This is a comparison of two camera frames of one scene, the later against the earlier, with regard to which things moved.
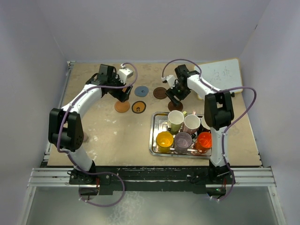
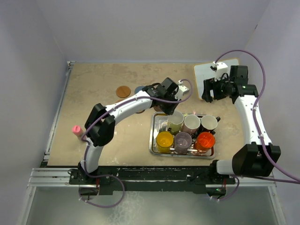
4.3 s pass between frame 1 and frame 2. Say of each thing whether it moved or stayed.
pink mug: stayed
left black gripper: moved
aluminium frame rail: stayed
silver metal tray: stayed
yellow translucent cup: stayed
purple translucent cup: stayed
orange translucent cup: stayed
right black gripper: moved
